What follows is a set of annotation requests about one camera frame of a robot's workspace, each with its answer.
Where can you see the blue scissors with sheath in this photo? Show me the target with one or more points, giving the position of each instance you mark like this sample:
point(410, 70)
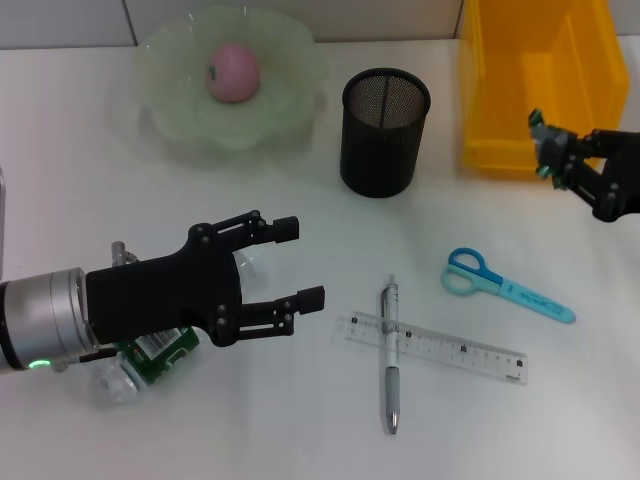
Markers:
point(525, 292)

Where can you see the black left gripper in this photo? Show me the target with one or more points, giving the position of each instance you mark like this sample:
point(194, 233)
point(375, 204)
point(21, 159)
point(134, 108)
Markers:
point(165, 295)

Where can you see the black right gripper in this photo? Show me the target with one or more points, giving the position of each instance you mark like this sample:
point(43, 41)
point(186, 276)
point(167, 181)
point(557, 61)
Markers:
point(625, 180)

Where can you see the black mesh pen cup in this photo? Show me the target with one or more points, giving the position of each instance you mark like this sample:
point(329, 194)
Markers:
point(380, 160)

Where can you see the yellow plastic storage bin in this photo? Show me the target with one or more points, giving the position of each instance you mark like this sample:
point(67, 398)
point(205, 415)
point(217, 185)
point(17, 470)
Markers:
point(500, 75)

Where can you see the white grey ballpoint pen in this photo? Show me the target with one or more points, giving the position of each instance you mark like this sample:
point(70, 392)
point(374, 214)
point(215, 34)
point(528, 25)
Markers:
point(392, 390)

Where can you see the green glass fruit plate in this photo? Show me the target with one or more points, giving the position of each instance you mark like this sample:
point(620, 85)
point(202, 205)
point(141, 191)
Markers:
point(280, 115)

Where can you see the pink toy peach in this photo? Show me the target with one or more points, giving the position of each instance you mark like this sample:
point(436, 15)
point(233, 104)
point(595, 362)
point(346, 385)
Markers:
point(235, 75)

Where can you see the transparent plastic ruler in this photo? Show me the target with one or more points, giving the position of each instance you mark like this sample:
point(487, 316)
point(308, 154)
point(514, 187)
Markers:
point(450, 347)

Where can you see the green plastic wrapper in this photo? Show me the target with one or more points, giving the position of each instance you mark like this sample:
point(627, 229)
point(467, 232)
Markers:
point(547, 145)

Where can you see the clear bottle green label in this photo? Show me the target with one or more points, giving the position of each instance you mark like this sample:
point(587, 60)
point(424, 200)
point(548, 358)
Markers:
point(160, 357)

